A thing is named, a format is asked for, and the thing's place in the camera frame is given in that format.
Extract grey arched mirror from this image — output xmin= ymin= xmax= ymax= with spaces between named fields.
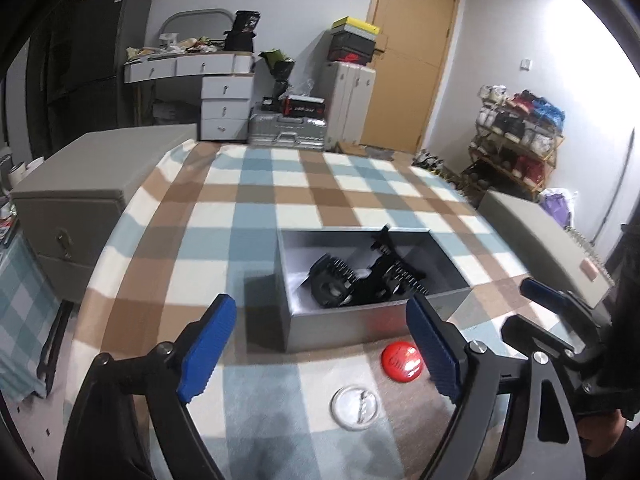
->
xmin=158 ymin=8 xmax=235 ymax=52

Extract black wrapped flower bouquet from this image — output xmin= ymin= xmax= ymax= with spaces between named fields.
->
xmin=258 ymin=48 xmax=296 ymax=99

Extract wooden door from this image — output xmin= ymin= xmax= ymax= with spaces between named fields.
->
xmin=359 ymin=0 xmax=462 ymax=154

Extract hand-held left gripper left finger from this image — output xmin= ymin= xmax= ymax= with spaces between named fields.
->
xmin=56 ymin=292 xmax=239 ymax=480

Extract white desk with drawers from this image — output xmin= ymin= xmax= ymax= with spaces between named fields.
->
xmin=123 ymin=51 xmax=256 ymax=141

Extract grey cabinet with metal handle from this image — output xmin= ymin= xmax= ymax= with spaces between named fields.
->
xmin=10 ymin=122 xmax=199 ymax=304

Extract red round badge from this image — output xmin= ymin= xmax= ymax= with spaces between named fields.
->
xmin=380 ymin=340 xmax=425 ymax=384

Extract side table with checked cloth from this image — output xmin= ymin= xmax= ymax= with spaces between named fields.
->
xmin=0 ymin=230 xmax=77 ymax=404

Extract sneakers collection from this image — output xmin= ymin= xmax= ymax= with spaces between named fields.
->
xmin=475 ymin=84 xmax=567 ymax=183

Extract black and red shoebox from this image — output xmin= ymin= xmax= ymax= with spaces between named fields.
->
xmin=327 ymin=47 xmax=375 ymax=65

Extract dark refrigerator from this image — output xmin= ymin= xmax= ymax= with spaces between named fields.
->
xmin=74 ymin=0 xmax=154 ymax=129

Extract dark wardrobe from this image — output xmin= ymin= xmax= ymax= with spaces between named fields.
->
xmin=25 ymin=0 xmax=87 ymax=148

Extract plain grey cabinet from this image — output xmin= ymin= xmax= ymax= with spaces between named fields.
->
xmin=477 ymin=189 xmax=616 ymax=312

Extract white cups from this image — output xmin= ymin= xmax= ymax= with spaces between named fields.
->
xmin=7 ymin=157 xmax=46 ymax=187

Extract white round badge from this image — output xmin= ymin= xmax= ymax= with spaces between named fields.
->
xmin=329 ymin=384 xmax=384 ymax=431

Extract white upright suitcase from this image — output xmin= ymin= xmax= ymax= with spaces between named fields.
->
xmin=327 ymin=61 xmax=377 ymax=147

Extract large black claw hair clip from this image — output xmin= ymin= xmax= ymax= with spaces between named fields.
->
xmin=307 ymin=253 xmax=359 ymax=309

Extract silver cardboard box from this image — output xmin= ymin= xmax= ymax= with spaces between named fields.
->
xmin=276 ymin=227 xmax=473 ymax=352

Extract black paper bag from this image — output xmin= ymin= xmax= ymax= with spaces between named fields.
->
xmin=223 ymin=10 xmax=262 ymax=53

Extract wooden shoe rack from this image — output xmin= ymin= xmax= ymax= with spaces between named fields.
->
xmin=467 ymin=89 xmax=565 ymax=202

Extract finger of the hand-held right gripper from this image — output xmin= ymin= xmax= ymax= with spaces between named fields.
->
xmin=500 ymin=314 xmax=602 ymax=387
xmin=519 ymin=277 xmax=610 ymax=342

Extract pile of loose shoes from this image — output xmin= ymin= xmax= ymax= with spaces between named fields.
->
xmin=412 ymin=148 xmax=462 ymax=187

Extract thin metal pole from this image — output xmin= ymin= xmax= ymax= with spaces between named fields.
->
xmin=597 ymin=127 xmax=636 ymax=247

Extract desk clutter pile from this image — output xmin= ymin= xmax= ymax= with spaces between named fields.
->
xmin=125 ymin=34 xmax=226 ymax=62

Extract purple bag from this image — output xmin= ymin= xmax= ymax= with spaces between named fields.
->
xmin=539 ymin=188 xmax=579 ymax=229

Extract long black hair clip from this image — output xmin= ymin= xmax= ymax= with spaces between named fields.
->
xmin=369 ymin=224 xmax=402 ymax=273

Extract woven basket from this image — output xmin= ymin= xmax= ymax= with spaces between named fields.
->
xmin=569 ymin=227 xmax=609 ymax=274

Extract silver flat suitcase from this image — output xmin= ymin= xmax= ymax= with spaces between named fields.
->
xmin=248 ymin=109 xmax=331 ymax=151

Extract checked tablecloth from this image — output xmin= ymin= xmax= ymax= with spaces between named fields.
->
xmin=64 ymin=140 xmax=532 ymax=480

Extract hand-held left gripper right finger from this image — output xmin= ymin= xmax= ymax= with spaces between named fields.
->
xmin=405 ymin=292 xmax=587 ymax=480

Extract red and black box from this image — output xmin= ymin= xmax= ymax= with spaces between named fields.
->
xmin=282 ymin=95 xmax=326 ymax=117

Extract grey shoebox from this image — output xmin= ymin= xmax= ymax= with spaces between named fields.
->
xmin=327 ymin=30 xmax=379 ymax=52

